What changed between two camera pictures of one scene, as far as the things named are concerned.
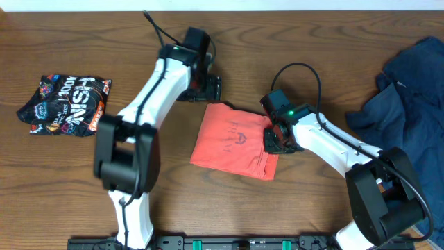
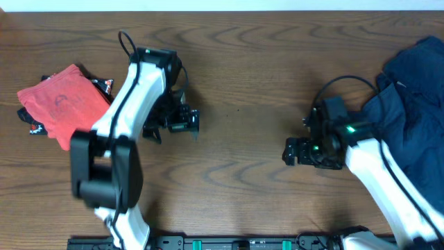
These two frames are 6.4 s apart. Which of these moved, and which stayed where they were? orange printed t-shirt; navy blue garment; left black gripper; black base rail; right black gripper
Moved: left black gripper; orange printed t-shirt; right black gripper
Stayed: black base rail; navy blue garment
